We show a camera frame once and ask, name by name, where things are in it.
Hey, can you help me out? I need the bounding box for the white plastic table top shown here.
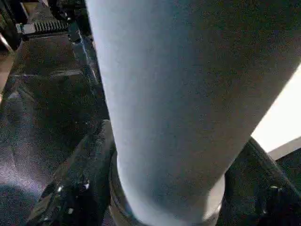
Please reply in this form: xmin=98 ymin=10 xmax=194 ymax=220
xmin=252 ymin=64 xmax=301 ymax=161

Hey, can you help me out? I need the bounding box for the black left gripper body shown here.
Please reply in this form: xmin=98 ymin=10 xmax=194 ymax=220
xmin=14 ymin=0 xmax=95 ymax=45

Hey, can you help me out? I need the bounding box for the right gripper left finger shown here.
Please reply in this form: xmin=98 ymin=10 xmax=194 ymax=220
xmin=26 ymin=120 xmax=117 ymax=226

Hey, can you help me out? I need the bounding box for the white plastic table leg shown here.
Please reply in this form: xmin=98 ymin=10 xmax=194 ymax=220
xmin=85 ymin=0 xmax=301 ymax=226

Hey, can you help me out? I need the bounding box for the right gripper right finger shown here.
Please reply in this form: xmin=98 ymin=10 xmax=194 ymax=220
xmin=221 ymin=137 xmax=301 ymax=226

